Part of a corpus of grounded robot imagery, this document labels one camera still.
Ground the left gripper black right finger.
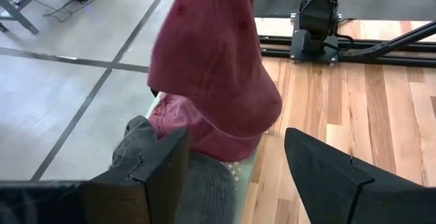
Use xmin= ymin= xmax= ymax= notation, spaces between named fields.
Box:
xmin=284 ymin=127 xmax=436 ymax=224

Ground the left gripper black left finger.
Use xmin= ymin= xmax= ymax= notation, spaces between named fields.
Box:
xmin=0 ymin=127 xmax=190 ymax=224

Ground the dark grey knit beanie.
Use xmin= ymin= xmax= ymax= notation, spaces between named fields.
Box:
xmin=108 ymin=114 xmax=238 ymax=224

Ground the maroon baseball cap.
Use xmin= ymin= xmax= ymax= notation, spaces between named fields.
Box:
xmin=146 ymin=0 xmax=283 ymax=140
xmin=149 ymin=92 xmax=264 ymax=163

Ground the green perforated metal rack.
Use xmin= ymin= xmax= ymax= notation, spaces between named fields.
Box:
xmin=146 ymin=91 xmax=260 ymax=224

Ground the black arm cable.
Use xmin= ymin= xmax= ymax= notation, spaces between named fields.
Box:
xmin=335 ymin=18 xmax=356 ymax=53

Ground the black aluminium table frame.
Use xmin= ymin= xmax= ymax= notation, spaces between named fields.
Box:
xmin=253 ymin=19 xmax=436 ymax=69

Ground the black floor cable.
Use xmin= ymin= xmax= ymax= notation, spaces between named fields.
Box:
xmin=10 ymin=0 xmax=113 ymax=23

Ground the grey metal table frame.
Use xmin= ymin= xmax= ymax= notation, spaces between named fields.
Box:
xmin=0 ymin=0 xmax=57 ymax=36

